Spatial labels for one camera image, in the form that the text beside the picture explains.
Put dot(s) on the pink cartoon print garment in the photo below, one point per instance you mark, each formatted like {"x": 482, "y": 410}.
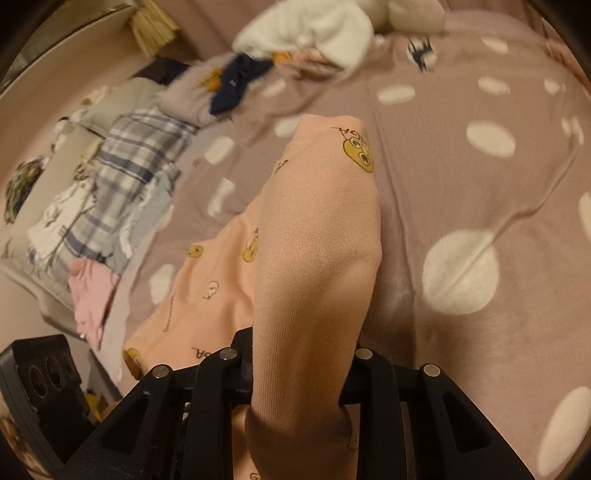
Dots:
{"x": 314, "y": 254}

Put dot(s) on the pink crumpled small cloth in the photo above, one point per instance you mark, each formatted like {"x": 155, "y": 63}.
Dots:
{"x": 92, "y": 295}

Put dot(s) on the grey plaid cloth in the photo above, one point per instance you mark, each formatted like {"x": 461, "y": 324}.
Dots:
{"x": 124, "y": 170}

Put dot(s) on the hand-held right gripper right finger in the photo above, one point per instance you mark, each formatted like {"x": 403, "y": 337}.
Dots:
{"x": 364, "y": 383}

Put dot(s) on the beige printed pillow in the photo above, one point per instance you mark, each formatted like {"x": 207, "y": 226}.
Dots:
{"x": 69, "y": 207}

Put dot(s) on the lilac garment with yellow print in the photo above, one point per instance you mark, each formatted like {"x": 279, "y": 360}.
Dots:
{"x": 189, "y": 99}

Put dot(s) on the dark object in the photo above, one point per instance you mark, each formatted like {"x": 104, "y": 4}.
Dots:
{"x": 159, "y": 69}

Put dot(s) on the white fleece garment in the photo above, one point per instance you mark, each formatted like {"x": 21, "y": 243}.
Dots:
{"x": 323, "y": 27}

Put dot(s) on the navy blue garment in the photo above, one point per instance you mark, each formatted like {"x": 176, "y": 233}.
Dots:
{"x": 235, "y": 78}

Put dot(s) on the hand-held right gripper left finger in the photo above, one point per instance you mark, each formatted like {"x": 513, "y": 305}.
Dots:
{"x": 240, "y": 369}

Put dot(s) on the mauve polka-dot bed sheet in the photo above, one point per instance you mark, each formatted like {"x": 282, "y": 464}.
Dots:
{"x": 461, "y": 184}

